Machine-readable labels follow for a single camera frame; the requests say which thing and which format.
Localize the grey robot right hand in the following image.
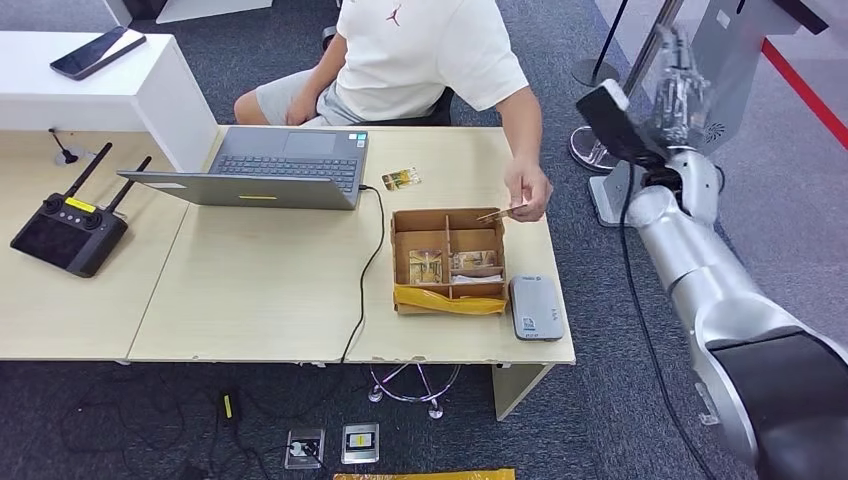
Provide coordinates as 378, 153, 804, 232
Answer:
649, 25, 715, 152

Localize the person's right hand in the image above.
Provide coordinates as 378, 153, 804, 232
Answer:
286, 92, 323, 127

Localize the person's left hand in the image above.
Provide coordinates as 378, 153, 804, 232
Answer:
503, 156, 554, 224

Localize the golden room key card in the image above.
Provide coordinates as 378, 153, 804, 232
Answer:
475, 203, 529, 225

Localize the long golden key card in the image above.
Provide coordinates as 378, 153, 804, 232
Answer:
451, 249, 499, 271

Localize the grey card reader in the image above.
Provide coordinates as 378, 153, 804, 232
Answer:
508, 274, 566, 343

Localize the person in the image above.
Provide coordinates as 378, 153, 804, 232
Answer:
233, 0, 554, 224

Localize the square golden key card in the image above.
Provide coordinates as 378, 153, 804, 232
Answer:
407, 249, 443, 286

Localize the grey laptop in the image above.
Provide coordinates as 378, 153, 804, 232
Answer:
116, 127, 370, 212

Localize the silver kiosk stand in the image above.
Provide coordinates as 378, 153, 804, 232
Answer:
588, 0, 831, 229

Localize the cardboard divider box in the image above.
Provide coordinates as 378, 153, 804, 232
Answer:
389, 207, 509, 317

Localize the black office chair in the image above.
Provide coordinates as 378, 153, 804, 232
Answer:
321, 26, 458, 127

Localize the red barrier belt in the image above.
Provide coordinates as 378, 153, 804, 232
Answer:
761, 38, 848, 150

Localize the white furniture panel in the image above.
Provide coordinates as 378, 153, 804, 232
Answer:
156, 0, 274, 28

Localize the yellow tape strip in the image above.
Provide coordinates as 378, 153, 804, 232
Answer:
393, 284, 508, 317

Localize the white raised counter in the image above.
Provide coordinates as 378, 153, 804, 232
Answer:
0, 31, 220, 175

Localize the beige desk leg panel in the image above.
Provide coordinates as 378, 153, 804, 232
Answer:
491, 362, 554, 423

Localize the black smartphone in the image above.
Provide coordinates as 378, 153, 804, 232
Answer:
49, 26, 148, 82

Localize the chrome stool base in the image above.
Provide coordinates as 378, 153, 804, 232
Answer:
367, 362, 463, 421

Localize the black remote controller with antennas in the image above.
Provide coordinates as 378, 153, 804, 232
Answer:
9, 142, 152, 280

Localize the closed metal floor socket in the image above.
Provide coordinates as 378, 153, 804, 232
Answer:
341, 423, 382, 466

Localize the yellow sheet on floor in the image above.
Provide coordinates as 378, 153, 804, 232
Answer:
333, 468, 517, 480

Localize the open metal floor socket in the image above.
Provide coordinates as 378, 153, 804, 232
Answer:
284, 427, 328, 472

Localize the chrome stanchion post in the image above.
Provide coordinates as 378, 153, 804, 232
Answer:
568, 0, 684, 175

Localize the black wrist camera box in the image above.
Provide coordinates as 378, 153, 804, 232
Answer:
575, 78, 669, 168

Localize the black stanchion post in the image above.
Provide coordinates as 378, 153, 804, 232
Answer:
572, 0, 631, 89

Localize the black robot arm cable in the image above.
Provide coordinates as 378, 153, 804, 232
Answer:
617, 165, 720, 480

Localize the black laptop power cable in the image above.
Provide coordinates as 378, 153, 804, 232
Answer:
339, 185, 387, 364

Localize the black floor cable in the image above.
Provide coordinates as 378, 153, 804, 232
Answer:
59, 387, 293, 480

